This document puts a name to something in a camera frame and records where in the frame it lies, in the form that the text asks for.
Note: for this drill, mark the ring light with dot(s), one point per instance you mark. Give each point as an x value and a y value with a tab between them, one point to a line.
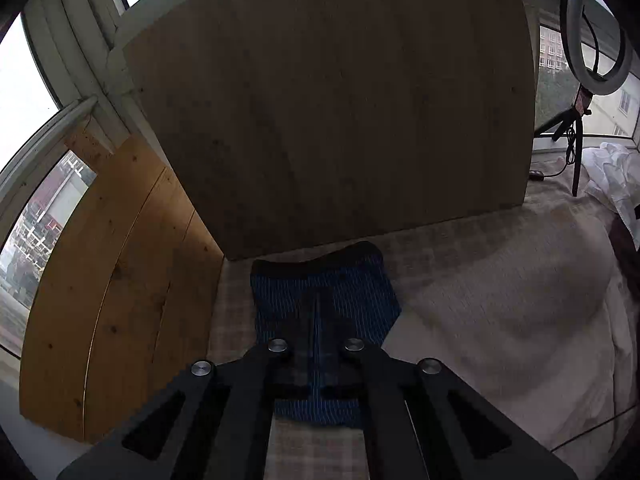
572	17

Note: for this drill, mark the pine wood panel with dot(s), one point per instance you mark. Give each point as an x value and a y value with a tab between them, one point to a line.
124	303

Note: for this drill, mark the black inline cable remote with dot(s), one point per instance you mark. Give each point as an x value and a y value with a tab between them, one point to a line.
536	176

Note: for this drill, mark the light wooden board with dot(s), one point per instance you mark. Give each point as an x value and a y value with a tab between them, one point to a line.
298	123

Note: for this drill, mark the pink plaid blanket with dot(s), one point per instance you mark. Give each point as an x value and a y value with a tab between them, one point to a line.
529	306

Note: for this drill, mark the brown garment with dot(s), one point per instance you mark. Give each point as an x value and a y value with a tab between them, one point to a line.
626	253

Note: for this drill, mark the blue striped knit garment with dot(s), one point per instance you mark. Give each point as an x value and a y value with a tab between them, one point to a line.
318	304

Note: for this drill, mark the black tripod stand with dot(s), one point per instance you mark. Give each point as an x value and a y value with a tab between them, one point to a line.
569	125

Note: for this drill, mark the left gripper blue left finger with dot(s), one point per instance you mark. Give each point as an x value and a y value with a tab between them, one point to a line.
210	422

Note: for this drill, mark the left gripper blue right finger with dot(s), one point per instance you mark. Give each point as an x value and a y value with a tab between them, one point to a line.
422	421

